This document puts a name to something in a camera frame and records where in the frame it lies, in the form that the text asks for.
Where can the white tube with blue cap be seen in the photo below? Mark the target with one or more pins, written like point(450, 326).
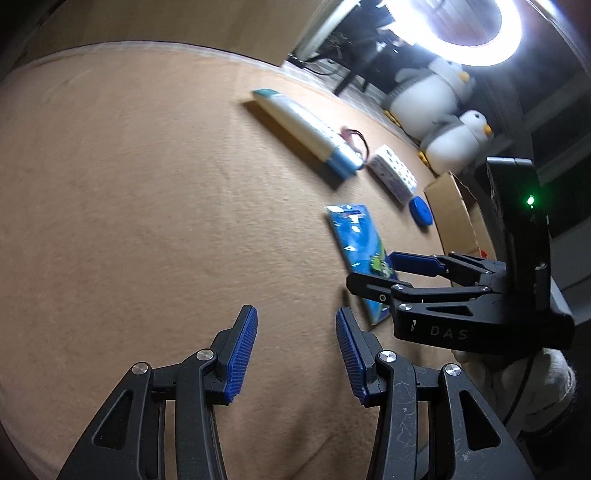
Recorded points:
point(300, 117)

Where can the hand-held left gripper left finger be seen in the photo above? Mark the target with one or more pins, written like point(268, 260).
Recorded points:
point(240, 355)

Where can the printed tissue pack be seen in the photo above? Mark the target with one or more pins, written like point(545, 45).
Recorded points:
point(392, 170)

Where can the large penguin plush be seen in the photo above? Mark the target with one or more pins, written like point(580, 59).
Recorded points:
point(425, 101)

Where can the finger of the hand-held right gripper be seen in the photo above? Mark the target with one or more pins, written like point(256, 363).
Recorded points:
point(413, 262)
point(369, 286)

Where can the black tripod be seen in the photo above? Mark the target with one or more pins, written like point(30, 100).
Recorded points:
point(351, 78)

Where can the blue round lid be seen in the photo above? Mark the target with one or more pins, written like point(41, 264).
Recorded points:
point(420, 210)

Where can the cardboard box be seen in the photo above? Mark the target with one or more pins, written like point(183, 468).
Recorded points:
point(450, 207)

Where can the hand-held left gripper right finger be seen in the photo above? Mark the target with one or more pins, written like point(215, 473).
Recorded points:
point(351, 355)

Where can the blue printed packet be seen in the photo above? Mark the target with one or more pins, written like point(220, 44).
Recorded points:
point(358, 235)

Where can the small penguin plush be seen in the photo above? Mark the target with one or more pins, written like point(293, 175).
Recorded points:
point(455, 147)

